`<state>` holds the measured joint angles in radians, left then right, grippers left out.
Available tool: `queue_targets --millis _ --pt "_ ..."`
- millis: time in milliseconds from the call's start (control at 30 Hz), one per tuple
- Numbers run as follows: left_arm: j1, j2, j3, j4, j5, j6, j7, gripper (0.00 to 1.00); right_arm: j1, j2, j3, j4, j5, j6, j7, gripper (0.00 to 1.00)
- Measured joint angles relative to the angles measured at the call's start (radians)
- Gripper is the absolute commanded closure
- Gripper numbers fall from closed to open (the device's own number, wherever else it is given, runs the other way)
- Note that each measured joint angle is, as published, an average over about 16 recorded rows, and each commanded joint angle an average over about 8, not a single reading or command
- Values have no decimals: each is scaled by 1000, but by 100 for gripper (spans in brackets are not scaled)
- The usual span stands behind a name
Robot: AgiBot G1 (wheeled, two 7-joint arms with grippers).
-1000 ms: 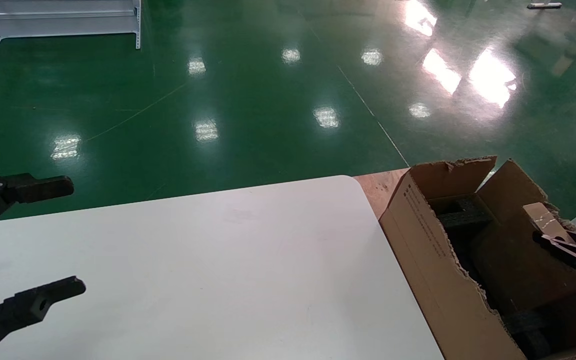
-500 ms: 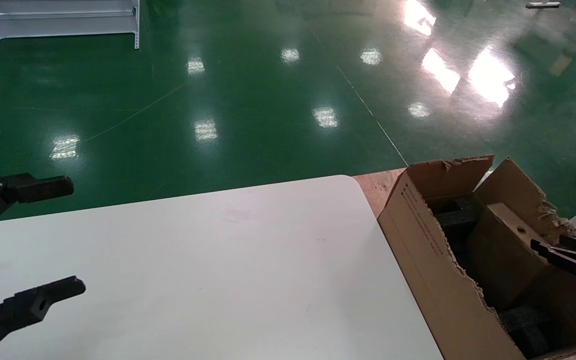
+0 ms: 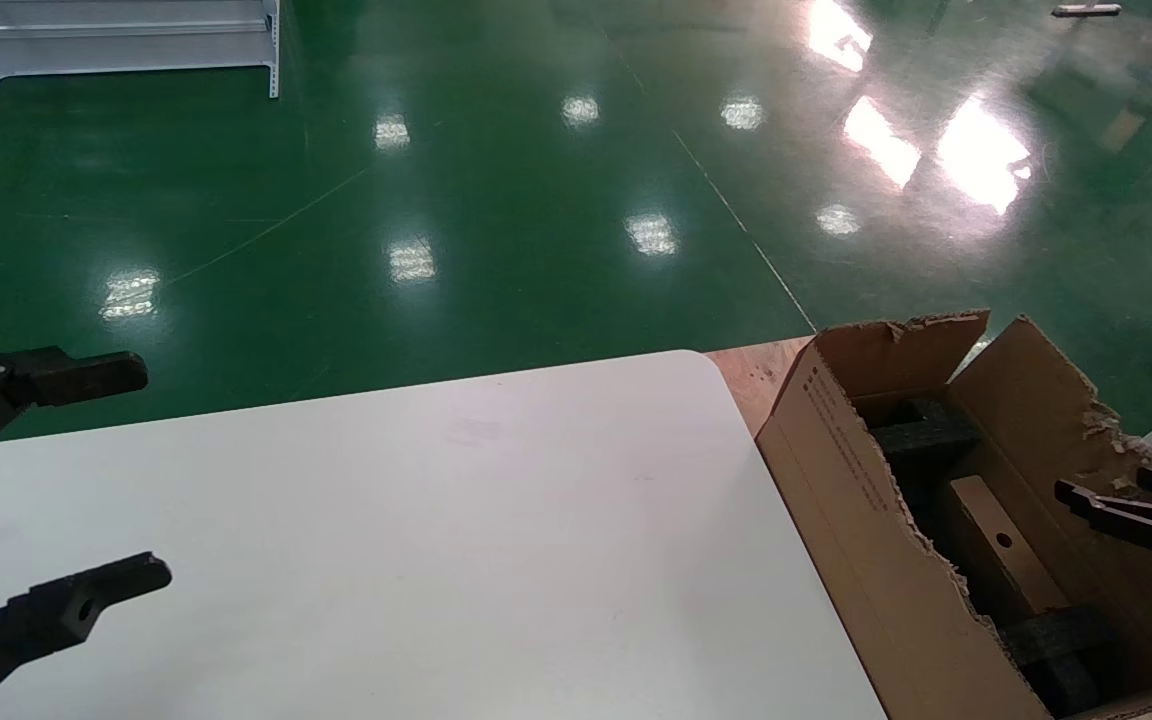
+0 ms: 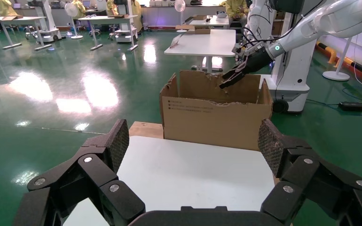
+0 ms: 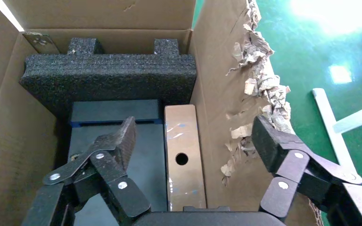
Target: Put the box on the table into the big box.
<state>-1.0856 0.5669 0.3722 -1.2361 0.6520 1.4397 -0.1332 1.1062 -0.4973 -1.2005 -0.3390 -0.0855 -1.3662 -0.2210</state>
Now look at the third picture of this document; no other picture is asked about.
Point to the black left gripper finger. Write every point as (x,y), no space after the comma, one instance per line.
(86,375)
(66,610)

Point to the small brown cardboard box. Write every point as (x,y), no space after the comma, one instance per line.
(996,545)

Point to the big brown cardboard box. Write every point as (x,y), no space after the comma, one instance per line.
(876,590)

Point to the black foam block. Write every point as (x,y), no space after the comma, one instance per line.
(1061,655)
(926,435)

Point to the white metal shelf rack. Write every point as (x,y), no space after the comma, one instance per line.
(116,40)

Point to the brown wooden pallet board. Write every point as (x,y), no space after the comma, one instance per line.
(751,375)

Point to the white metal bar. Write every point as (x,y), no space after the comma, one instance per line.
(1086,10)

